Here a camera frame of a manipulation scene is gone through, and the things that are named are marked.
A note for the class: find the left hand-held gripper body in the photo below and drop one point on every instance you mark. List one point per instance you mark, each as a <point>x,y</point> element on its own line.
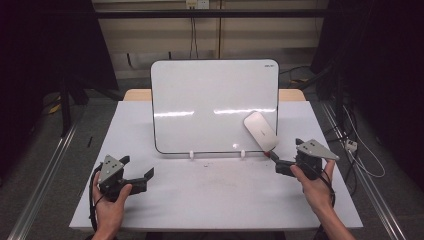
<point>110,170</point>

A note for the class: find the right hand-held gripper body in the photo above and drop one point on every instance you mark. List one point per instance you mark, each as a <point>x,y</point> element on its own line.
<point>310,156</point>

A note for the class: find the white oval whiteboard eraser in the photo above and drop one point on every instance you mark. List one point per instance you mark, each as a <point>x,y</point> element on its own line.
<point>261,131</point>

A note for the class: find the person's right hand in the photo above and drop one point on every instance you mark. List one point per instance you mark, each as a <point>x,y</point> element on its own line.
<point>316,193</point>

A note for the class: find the person's left hand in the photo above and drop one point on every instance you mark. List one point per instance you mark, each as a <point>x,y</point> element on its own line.
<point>108,213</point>

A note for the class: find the small red black block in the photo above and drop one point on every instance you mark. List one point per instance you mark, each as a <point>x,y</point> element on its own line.
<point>267,154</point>

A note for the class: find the white power strip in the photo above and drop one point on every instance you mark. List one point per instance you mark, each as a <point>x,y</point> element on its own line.
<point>350,145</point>

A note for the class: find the black metal stand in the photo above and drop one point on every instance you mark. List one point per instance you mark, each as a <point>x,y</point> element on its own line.
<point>65,106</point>

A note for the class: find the white whiteboard with black rim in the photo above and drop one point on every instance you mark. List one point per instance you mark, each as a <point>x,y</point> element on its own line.
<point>200,93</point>

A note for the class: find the black curtain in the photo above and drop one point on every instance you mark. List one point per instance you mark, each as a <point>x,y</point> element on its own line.
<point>40,50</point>
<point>383,50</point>

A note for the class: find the black horizontal bar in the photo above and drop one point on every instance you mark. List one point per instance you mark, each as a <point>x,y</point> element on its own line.
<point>206,13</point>

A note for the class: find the aluminium floor rail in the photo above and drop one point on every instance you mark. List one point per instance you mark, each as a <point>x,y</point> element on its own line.
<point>370,186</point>
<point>43,180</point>

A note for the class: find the white wall outlet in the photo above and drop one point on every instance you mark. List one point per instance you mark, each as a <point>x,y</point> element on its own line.
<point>197,4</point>

